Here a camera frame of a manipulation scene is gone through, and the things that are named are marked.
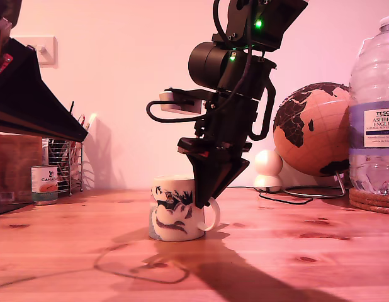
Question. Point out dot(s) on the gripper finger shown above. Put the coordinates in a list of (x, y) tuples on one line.
[(31, 94), (24, 126)]

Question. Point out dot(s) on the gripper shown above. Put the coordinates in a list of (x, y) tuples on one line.
[(226, 126)]

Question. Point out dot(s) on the white mug with blue print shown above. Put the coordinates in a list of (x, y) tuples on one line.
[(172, 220)]

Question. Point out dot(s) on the thin black stick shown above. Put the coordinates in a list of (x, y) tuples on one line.
[(71, 107)]

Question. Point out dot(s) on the white round-headed device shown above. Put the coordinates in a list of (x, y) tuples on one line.
[(268, 163)]

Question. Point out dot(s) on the red pencil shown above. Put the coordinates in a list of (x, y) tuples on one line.
[(81, 120)]

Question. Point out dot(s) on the white pet food can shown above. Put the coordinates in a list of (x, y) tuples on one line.
[(45, 185)]

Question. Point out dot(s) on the white-tipped utensil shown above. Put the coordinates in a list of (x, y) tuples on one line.
[(91, 121)]

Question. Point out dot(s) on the cork globe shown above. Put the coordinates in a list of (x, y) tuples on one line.
[(323, 135)]

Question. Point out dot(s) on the round cork coaster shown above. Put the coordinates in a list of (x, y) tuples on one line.
[(377, 210), (370, 201), (370, 192)]

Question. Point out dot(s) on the large clear water bottle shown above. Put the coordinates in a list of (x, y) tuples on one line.
[(370, 94)]

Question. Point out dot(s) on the white wall switch plate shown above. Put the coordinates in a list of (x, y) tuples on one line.
[(49, 56)]

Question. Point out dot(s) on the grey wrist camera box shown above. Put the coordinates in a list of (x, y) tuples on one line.
[(169, 108)]

